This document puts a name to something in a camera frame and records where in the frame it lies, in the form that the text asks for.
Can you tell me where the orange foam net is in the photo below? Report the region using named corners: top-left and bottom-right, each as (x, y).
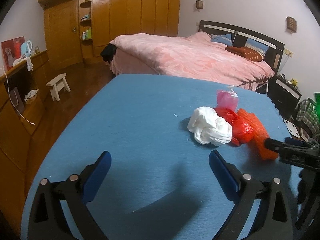
top-left (237, 108), bottom-right (279, 160)

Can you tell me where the white bathroom scale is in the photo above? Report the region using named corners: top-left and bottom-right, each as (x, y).
top-left (284, 119), bottom-right (300, 138)

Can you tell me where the plaid cloth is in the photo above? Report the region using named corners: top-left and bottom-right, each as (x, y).
top-left (296, 99), bottom-right (319, 141)

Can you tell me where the red plastic bag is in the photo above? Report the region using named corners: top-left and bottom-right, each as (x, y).
top-left (214, 107), bottom-right (253, 146)

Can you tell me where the black nightstand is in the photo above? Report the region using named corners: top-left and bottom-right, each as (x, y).
top-left (267, 76), bottom-right (302, 120)

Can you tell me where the pink plastic bag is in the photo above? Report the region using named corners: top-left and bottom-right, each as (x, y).
top-left (216, 86), bottom-right (239, 111)

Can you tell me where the black bed headboard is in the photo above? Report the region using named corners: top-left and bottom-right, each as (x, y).
top-left (199, 20), bottom-right (285, 74)

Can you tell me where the brown dotted pillow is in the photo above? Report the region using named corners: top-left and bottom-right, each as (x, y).
top-left (225, 46), bottom-right (264, 62)

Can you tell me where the blue table cloth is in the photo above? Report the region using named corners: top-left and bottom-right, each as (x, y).
top-left (20, 73), bottom-right (304, 240)

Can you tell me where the blue pillow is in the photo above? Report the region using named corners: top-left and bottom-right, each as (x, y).
top-left (211, 34), bottom-right (232, 46)

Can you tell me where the wooden sideboard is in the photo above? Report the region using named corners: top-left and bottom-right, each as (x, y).
top-left (0, 49), bottom-right (51, 181)

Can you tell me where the pink bed blanket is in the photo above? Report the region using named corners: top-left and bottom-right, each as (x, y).
top-left (110, 31), bottom-right (275, 91)

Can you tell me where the white wooden stool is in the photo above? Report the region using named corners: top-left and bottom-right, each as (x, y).
top-left (46, 73), bottom-right (71, 102)

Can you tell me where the red picture box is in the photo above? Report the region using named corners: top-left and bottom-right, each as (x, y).
top-left (1, 36), bottom-right (25, 71)

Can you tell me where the wooden wardrobe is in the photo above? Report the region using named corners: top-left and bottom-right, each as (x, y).
top-left (38, 0), bottom-right (180, 69)

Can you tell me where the wall lamp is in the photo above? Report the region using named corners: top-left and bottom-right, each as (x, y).
top-left (196, 0), bottom-right (203, 10)

